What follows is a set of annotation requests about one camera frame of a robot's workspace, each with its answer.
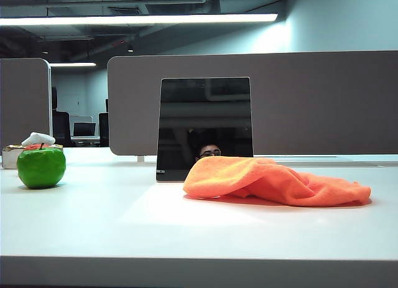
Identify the white background desk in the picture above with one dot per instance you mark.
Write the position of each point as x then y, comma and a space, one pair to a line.
85, 139

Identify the dark laptop screen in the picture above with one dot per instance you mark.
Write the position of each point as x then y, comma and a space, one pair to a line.
84, 129

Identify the wide grey desk partition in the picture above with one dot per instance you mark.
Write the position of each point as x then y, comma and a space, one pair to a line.
311, 107

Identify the gold and white tissue box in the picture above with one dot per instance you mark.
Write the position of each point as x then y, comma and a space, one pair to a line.
9, 159

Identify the ceiling air vent grille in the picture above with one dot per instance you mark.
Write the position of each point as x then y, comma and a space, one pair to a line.
124, 10

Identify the orange microfiber cloth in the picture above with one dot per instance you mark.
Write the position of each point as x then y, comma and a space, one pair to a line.
248, 179

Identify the narrow grey desk partition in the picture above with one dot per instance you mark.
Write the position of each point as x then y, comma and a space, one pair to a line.
21, 104

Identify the black framed standing mirror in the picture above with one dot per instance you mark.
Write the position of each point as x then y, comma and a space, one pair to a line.
202, 114

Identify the white partition foot bracket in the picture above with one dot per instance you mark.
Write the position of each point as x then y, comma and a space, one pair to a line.
140, 159

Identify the tall black office chair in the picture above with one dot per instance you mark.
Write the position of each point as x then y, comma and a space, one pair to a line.
60, 126

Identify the green apple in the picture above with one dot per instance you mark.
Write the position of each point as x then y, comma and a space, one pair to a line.
40, 170

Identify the white tissue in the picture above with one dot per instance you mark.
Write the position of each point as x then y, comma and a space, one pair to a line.
37, 138

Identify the short ceiling light strip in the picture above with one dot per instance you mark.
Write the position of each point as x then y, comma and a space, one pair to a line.
73, 64

